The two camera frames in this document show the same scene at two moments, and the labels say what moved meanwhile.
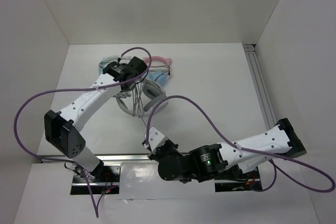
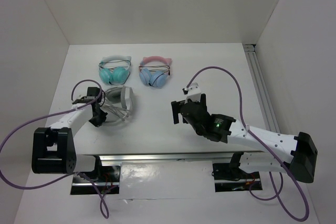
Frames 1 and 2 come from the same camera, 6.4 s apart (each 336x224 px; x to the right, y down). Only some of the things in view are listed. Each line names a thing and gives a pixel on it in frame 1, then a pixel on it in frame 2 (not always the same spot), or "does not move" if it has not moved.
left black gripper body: (130, 87) to (98, 118)
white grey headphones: (154, 96) to (118, 103)
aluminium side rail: (254, 64) does not move
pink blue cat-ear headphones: (159, 68) does not move
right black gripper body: (168, 149) to (196, 102)
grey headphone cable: (138, 106) to (122, 113)
